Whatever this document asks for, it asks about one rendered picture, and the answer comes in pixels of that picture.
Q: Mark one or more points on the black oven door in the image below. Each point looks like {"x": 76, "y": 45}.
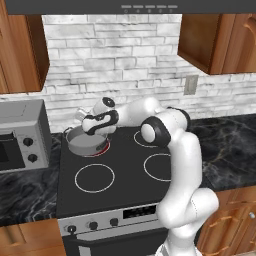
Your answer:
{"x": 116, "y": 246}

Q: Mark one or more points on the wooden base cupboard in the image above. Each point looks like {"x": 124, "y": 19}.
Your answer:
{"x": 30, "y": 238}
{"x": 233, "y": 230}

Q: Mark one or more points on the black stove knob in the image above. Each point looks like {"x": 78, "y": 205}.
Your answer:
{"x": 71, "y": 229}
{"x": 93, "y": 225}
{"x": 114, "y": 221}

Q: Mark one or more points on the black and silver stove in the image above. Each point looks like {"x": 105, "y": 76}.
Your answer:
{"x": 126, "y": 186}

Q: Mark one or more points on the grey toaster oven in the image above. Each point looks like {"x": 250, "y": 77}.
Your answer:
{"x": 20, "y": 133}

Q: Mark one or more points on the wooden wall cupboard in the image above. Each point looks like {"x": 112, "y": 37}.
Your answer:
{"x": 220, "y": 43}
{"x": 20, "y": 50}

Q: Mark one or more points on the dark grey range hood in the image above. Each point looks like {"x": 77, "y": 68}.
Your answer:
{"x": 83, "y": 6}

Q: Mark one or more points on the grey wall outlet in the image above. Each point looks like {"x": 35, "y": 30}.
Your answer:
{"x": 191, "y": 85}

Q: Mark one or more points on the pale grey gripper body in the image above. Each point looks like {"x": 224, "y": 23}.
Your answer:
{"x": 82, "y": 114}

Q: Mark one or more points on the black toaster oven knob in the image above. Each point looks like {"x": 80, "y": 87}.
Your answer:
{"x": 28, "y": 141}
{"x": 32, "y": 158}

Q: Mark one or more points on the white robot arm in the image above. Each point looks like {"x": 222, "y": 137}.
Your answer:
{"x": 185, "y": 156}

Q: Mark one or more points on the grey metal pot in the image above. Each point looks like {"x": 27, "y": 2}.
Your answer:
{"x": 78, "y": 144}

